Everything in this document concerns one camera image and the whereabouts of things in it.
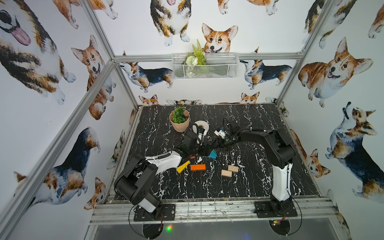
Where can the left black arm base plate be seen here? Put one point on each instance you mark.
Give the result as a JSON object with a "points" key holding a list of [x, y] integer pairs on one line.
{"points": [[165, 212]]}

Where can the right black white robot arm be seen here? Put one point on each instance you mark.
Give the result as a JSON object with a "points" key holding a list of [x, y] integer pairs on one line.
{"points": [[280, 154]]}

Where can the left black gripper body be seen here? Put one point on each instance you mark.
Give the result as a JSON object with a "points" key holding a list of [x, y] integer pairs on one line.
{"points": [[190, 140]]}

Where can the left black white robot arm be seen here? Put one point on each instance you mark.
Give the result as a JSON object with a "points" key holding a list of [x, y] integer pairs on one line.
{"points": [[135, 180]]}

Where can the yellow rectangular block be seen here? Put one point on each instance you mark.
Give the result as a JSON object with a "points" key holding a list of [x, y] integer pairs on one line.
{"points": [[181, 168]]}

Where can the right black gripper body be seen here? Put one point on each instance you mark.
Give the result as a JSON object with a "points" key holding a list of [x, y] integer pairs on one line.
{"points": [[226, 142]]}

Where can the left natural wood block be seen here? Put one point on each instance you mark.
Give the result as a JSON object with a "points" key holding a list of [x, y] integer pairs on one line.
{"points": [[226, 173]]}

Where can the teal triangle block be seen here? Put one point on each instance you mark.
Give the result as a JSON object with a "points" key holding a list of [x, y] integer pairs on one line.
{"points": [[213, 154]]}

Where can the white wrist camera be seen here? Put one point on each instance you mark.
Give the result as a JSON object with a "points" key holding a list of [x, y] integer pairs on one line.
{"points": [[201, 134], [221, 133]]}

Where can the lower orange rectangular block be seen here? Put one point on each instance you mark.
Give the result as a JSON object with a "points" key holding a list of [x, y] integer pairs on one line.
{"points": [[201, 167]]}

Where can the terracotta pot with green plant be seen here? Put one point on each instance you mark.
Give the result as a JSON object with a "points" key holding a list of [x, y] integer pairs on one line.
{"points": [[180, 119]]}

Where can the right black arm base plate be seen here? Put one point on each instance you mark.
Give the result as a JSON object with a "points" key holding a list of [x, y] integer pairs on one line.
{"points": [[275, 209]]}

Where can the white wire wall basket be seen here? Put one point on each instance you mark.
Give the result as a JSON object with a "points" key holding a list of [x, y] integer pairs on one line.
{"points": [[215, 66]]}

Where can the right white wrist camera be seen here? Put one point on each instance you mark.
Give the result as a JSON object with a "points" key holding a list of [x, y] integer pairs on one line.
{"points": [[221, 133]]}

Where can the green fern with white flower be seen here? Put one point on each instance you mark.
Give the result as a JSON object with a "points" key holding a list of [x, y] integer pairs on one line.
{"points": [[195, 57]]}

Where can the white tape roll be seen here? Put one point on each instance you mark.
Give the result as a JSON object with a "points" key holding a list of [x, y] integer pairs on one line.
{"points": [[204, 125]]}

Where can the natural wood block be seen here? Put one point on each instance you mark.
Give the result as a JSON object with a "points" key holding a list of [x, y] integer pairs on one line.
{"points": [[226, 173], [234, 169]]}

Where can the right natural wood block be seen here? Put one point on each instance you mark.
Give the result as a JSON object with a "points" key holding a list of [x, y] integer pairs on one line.
{"points": [[234, 169]]}

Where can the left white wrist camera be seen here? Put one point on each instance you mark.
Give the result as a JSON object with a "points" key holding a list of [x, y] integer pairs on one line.
{"points": [[201, 134]]}

